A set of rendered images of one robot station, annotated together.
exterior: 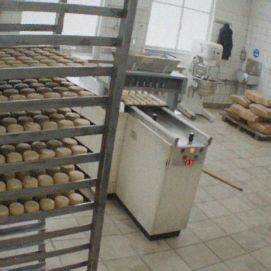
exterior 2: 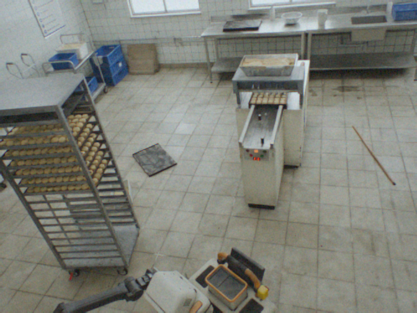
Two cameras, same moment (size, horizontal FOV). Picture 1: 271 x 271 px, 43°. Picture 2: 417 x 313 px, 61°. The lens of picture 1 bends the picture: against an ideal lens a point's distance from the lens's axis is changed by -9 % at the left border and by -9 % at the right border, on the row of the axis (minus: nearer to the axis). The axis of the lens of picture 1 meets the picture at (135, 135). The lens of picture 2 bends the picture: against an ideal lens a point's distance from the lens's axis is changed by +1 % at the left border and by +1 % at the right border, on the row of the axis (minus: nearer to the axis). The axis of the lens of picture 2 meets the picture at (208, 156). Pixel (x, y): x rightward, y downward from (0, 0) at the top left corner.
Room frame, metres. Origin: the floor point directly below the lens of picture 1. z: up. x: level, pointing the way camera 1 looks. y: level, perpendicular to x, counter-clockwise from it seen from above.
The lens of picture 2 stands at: (0.41, -2.14, 2.77)
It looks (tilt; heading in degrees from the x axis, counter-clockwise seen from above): 36 degrees down; 50
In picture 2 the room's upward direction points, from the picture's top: 10 degrees counter-clockwise
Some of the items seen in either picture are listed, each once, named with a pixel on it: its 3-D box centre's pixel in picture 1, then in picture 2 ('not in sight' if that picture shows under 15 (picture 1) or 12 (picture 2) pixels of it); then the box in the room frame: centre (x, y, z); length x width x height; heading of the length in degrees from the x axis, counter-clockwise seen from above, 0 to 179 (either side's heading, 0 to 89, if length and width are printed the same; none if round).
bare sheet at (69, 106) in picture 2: not in sight; (35, 109); (1.04, 0.46, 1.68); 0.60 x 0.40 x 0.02; 131
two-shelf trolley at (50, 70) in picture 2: not in sight; (75, 73); (2.70, 3.81, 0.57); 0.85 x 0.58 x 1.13; 36
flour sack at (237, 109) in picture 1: (248, 113); not in sight; (6.17, -1.91, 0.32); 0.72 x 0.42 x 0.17; 34
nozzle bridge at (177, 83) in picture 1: (140, 88); (269, 87); (3.21, 0.02, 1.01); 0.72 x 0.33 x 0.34; 119
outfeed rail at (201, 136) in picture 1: (147, 100); (283, 94); (3.37, -0.05, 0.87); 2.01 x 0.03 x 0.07; 29
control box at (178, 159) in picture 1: (189, 154); (256, 153); (2.44, -0.39, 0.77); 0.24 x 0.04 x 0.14; 119
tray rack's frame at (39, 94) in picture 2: not in sight; (74, 186); (1.04, 0.46, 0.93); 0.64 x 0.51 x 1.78; 131
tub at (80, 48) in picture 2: not in sight; (72, 51); (2.84, 3.91, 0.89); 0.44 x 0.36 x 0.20; 128
